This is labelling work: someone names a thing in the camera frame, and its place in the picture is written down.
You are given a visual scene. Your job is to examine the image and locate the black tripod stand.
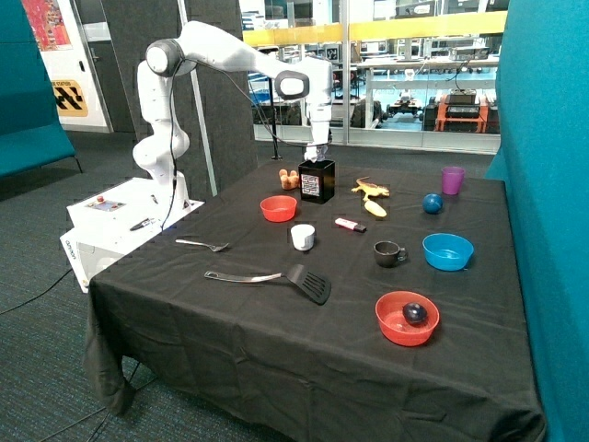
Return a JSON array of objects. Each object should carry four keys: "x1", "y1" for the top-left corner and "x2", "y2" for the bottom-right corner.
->
[{"x1": 258, "y1": 46, "x2": 283, "y2": 160}]

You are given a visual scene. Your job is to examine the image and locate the white robot control box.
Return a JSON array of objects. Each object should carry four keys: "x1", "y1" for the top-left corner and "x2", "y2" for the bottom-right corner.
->
[{"x1": 60, "y1": 178, "x2": 203, "y2": 293}]

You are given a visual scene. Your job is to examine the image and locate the teal sofa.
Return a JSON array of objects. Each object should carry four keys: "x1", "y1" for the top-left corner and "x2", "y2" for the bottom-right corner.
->
[{"x1": 1, "y1": 0, "x2": 76, "y2": 177}]

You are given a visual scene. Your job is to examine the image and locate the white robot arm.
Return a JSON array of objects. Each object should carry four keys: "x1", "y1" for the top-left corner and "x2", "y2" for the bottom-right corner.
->
[{"x1": 133, "y1": 21, "x2": 332, "y2": 210}]

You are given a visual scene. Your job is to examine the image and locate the black slotted spatula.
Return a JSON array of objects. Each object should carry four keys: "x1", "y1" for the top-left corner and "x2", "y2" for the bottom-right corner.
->
[{"x1": 203, "y1": 264, "x2": 331, "y2": 306}]

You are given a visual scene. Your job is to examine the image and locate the dark purple plum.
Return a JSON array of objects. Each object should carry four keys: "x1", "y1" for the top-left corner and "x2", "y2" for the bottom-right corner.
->
[{"x1": 402, "y1": 302, "x2": 428, "y2": 326}]

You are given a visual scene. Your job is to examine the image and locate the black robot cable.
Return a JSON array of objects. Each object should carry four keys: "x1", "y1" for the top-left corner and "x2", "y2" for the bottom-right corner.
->
[{"x1": 160, "y1": 57, "x2": 314, "y2": 231}]

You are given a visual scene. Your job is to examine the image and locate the white plastic cup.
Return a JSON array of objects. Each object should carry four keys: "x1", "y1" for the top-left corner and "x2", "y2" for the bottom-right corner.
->
[{"x1": 290, "y1": 224, "x2": 316, "y2": 251}]

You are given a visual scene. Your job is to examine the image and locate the yellow toy banana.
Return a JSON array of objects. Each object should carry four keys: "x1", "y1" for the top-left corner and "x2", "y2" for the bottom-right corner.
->
[{"x1": 364, "y1": 200, "x2": 387, "y2": 218}]

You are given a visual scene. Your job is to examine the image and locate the pink highlighter marker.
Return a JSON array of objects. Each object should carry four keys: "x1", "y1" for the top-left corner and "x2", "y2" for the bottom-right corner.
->
[{"x1": 335, "y1": 217, "x2": 366, "y2": 233}]

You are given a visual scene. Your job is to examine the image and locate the blue plastic bowl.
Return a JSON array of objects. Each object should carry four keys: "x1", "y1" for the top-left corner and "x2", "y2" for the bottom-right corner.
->
[{"x1": 422, "y1": 233, "x2": 474, "y2": 272}]

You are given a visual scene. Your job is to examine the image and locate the purple plastic cup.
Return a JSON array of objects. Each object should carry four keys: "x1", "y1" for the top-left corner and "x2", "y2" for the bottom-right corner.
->
[{"x1": 442, "y1": 166, "x2": 466, "y2": 195}]

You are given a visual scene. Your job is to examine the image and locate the silver metal fork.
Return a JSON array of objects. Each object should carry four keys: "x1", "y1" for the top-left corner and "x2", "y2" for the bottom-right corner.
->
[{"x1": 175, "y1": 238, "x2": 229, "y2": 252}]

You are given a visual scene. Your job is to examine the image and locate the large red bowl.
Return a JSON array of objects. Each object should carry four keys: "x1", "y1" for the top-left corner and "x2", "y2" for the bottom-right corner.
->
[{"x1": 375, "y1": 291, "x2": 440, "y2": 346}]

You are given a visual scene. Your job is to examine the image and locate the red wall poster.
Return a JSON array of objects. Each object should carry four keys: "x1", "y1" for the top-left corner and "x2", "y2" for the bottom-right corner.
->
[{"x1": 21, "y1": 0, "x2": 72, "y2": 52}]

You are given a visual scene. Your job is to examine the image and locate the black floor cable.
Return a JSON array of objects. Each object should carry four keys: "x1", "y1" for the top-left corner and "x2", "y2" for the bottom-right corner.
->
[{"x1": 0, "y1": 269, "x2": 75, "y2": 317}]

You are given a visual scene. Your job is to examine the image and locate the yellow black sign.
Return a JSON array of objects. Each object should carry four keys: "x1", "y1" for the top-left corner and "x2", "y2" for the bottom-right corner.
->
[{"x1": 52, "y1": 79, "x2": 88, "y2": 118}]

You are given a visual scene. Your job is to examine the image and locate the black tablecloth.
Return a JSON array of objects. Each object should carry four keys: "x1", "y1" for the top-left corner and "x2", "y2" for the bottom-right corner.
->
[{"x1": 83, "y1": 163, "x2": 548, "y2": 441}]

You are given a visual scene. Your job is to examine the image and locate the yellow toy lizard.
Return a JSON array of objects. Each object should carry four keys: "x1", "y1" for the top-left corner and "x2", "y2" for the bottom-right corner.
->
[{"x1": 351, "y1": 177, "x2": 390, "y2": 202}]

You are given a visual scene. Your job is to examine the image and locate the small red bowl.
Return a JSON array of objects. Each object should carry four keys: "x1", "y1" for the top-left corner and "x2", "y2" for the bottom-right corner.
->
[{"x1": 260, "y1": 195, "x2": 298, "y2": 223}]

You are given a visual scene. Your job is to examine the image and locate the orange wheeled robot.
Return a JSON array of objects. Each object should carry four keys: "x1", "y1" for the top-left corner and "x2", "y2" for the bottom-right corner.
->
[{"x1": 422, "y1": 88, "x2": 500, "y2": 134}]

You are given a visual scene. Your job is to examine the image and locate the black square bin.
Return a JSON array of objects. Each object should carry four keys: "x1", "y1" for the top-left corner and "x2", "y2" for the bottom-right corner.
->
[{"x1": 298, "y1": 159, "x2": 336, "y2": 204}]

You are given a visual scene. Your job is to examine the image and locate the black coffee cup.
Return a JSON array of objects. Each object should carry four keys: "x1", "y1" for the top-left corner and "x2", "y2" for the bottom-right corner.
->
[{"x1": 373, "y1": 240, "x2": 409, "y2": 268}]

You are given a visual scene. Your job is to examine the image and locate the teal partition panel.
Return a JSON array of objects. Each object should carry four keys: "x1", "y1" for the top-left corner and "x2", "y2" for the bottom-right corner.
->
[{"x1": 487, "y1": 1, "x2": 588, "y2": 441}]

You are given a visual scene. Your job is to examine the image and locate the blue ball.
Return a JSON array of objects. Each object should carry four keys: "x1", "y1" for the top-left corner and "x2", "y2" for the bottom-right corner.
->
[{"x1": 422, "y1": 193, "x2": 444, "y2": 215}]

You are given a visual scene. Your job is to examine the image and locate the orange toy blob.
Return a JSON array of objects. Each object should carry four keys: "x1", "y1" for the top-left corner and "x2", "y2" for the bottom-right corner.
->
[{"x1": 279, "y1": 169, "x2": 300, "y2": 191}]

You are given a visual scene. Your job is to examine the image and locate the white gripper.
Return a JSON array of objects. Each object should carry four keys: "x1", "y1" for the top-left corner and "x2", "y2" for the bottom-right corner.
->
[{"x1": 306, "y1": 103, "x2": 332, "y2": 146}]

